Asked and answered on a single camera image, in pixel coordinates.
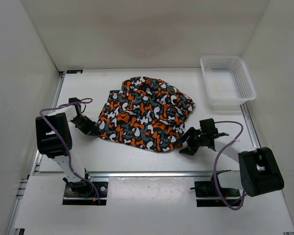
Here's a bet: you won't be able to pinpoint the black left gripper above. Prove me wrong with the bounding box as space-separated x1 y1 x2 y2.
70 116 99 136

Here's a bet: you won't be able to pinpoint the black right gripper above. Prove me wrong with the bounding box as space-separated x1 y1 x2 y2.
174 126 207 156

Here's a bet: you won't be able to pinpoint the orange camouflage shorts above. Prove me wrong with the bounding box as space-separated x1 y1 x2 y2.
98 76 196 152

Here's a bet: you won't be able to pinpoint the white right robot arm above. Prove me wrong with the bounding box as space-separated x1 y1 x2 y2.
177 127 284 197

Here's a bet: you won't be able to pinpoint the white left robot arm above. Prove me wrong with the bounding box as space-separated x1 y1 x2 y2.
35 104 99 198

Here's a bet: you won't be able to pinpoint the white plastic basket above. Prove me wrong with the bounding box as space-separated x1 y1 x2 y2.
200 55 256 107

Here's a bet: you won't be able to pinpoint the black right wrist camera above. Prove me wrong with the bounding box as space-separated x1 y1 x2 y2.
199 118 219 135

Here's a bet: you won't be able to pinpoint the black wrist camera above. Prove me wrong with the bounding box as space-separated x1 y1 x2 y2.
67 97 82 107
199 118 219 135

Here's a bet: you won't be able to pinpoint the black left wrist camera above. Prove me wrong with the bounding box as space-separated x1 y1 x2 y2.
67 97 82 107

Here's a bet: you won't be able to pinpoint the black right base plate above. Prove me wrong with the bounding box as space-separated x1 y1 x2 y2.
190 181 241 208

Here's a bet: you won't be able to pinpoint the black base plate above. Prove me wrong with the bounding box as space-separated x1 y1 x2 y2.
62 181 108 206
190 181 241 208

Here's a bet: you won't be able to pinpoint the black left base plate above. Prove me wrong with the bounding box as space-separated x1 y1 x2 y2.
62 181 108 206

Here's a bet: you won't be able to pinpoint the aluminium table frame rail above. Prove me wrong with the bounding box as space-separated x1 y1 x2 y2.
13 69 294 235

